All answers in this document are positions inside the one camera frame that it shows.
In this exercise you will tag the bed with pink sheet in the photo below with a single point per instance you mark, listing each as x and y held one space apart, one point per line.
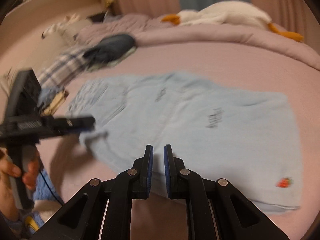
250 65

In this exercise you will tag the white goose plush toy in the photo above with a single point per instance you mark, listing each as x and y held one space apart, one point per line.
225 12

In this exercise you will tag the person's left hand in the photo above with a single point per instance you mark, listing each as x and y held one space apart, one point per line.
10 187

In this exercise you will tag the white bunny plush toy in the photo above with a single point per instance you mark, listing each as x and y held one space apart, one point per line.
71 18
51 31

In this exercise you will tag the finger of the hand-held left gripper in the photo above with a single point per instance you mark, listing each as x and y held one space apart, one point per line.
80 125

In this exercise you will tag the light blue strawberry pants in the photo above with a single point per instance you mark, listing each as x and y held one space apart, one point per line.
190 130

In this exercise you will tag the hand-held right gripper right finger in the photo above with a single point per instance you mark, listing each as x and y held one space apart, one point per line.
167 170

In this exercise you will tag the folded dark blue jeans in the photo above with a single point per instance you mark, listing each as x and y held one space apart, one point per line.
112 46

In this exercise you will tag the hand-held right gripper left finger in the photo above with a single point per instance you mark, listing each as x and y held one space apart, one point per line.
150 170

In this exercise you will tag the blue white fluffy rug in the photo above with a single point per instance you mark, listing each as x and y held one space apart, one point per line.
45 202

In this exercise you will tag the crumpled blue garment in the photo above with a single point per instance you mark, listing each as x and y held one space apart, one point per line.
50 95

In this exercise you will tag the pink duvet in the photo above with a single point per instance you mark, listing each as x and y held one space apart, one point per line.
212 35

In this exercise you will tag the person's left forearm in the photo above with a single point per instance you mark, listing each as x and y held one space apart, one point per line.
15 223

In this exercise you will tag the plaid pillow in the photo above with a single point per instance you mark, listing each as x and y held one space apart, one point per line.
62 67

